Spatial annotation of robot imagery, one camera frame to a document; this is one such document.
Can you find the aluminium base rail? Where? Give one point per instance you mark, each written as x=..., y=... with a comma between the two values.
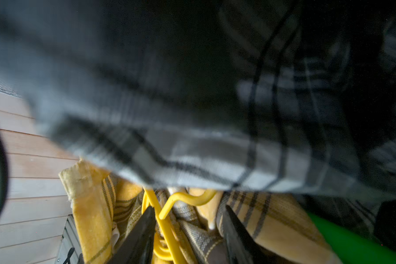
x=70, y=251

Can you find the grey plaid shirt right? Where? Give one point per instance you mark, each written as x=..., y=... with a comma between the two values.
x=269, y=96

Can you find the green plastic basket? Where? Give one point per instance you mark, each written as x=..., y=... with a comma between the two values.
x=351, y=248

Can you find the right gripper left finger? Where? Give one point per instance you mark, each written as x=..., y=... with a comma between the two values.
x=139, y=244

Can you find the yellow plaid shirt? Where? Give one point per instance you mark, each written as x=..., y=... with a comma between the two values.
x=106, y=209

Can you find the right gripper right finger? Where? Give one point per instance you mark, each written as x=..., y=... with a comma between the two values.
x=240, y=246

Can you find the yellow plastic hanger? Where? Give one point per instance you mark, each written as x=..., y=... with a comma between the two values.
x=165, y=217

